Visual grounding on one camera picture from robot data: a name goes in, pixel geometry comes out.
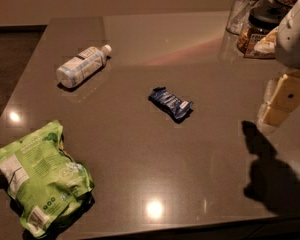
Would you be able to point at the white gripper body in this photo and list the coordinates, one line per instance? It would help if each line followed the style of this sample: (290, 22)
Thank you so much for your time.
(294, 40)

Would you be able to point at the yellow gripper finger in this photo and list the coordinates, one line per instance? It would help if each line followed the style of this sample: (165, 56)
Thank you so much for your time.
(287, 95)
(267, 118)

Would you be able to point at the blue rxbar wrapper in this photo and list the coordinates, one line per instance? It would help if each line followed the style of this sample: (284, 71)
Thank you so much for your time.
(169, 103)

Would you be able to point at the green rice chip bag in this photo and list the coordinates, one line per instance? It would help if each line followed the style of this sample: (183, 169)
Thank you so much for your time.
(49, 187)

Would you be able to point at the black-lidded nut jar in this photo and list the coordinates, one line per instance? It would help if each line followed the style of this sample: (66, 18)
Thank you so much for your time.
(260, 22)

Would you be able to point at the clear plastic measuring cup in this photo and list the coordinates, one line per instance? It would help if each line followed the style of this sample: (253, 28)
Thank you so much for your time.
(238, 14)

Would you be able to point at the clear plastic water bottle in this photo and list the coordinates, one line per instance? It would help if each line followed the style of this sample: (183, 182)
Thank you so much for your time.
(82, 66)

